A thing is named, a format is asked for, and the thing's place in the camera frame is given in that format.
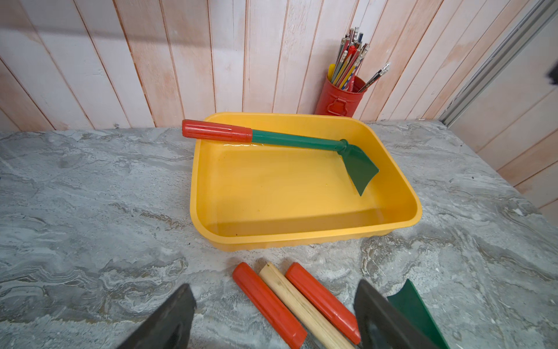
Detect red pen holder cup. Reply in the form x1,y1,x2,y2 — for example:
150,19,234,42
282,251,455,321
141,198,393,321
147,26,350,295
314,77,366,118

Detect grey hoe red grip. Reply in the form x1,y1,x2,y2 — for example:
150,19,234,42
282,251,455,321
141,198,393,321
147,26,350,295
286,263,361,346
232,262,307,349

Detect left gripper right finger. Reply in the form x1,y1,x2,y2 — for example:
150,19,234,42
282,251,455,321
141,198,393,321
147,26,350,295
354,279,438,348

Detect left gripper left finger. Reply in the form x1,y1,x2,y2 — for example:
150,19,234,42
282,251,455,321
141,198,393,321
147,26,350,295
118,284,196,348

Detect yellow plastic storage box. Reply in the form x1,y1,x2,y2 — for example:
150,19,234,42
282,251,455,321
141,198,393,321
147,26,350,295
187,112,423,252

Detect green hoe red grip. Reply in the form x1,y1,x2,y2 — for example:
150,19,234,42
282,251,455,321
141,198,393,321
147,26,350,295
387,279,450,349
182,119,379,195

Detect pens in red cup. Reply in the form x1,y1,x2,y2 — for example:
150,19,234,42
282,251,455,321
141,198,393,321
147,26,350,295
326,27,390,93

